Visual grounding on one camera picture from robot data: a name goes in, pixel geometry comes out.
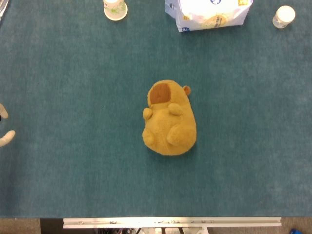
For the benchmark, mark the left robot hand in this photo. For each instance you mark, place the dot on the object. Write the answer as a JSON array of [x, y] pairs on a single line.
[[6, 138]]

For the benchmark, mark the brown plush toy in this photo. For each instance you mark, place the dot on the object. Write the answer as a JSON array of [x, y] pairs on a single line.
[[170, 129]]

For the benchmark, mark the blue felt table cloth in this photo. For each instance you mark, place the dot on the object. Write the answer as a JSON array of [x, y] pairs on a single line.
[[73, 122]]

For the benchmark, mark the white paper cup green print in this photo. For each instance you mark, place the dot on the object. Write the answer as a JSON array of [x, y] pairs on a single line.
[[116, 9]]

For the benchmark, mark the white snack bag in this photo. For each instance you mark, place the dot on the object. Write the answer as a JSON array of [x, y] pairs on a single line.
[[209, 14]]

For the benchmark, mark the small white jar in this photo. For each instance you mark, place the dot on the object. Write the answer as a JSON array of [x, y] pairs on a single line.
[[284, 15]]

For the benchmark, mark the aluminium profile rail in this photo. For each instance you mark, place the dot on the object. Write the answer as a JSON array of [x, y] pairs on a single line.
[[170, 222]]

